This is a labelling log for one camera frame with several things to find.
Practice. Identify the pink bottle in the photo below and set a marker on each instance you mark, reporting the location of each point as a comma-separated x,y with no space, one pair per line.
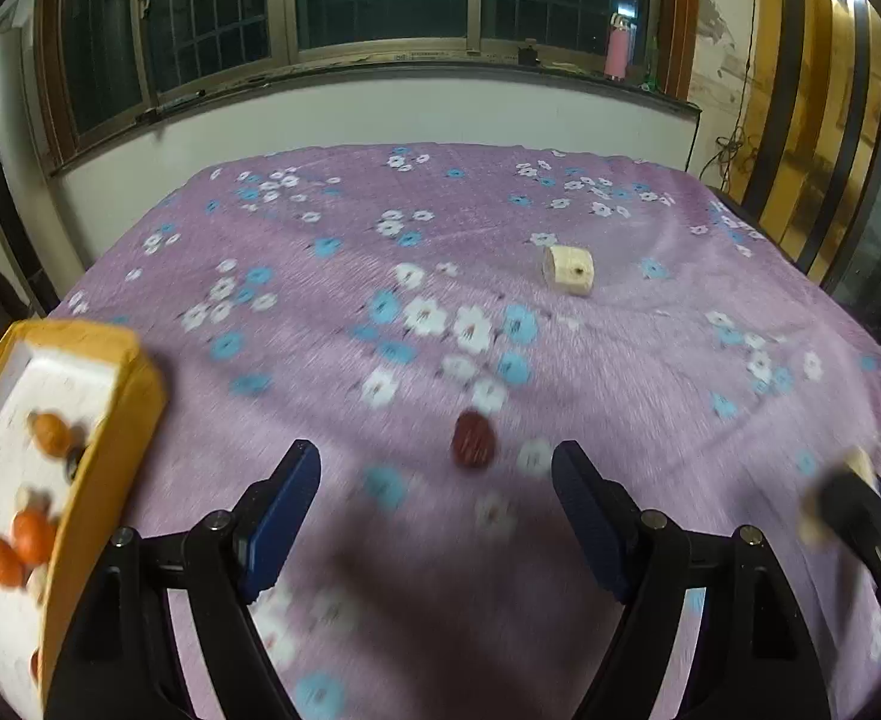
618,49

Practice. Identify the small orange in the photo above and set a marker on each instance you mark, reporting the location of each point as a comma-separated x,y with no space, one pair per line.
4,561

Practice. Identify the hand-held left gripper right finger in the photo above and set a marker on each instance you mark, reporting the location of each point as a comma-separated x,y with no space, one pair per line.
590,525

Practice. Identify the green bottle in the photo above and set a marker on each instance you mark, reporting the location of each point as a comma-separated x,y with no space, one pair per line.
651,60

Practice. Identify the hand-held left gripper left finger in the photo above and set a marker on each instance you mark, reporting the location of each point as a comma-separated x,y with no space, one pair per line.
283,517

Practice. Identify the white foam box yellow tape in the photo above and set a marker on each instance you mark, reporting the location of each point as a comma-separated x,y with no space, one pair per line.
5,480

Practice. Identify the golden framed door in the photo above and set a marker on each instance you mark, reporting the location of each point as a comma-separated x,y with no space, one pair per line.
822,127

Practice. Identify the purple floral tablecloth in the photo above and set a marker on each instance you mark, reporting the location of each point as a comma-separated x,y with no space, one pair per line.
485,240

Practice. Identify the orange with brown patch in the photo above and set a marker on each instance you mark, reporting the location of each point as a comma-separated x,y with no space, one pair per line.
52,433

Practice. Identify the red date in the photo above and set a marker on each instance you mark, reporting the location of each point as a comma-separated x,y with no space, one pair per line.
474,441

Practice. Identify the large orange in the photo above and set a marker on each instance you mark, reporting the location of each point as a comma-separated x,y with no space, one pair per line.
35,536

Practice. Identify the white standing air conditioner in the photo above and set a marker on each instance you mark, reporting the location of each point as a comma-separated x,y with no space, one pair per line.
5,127

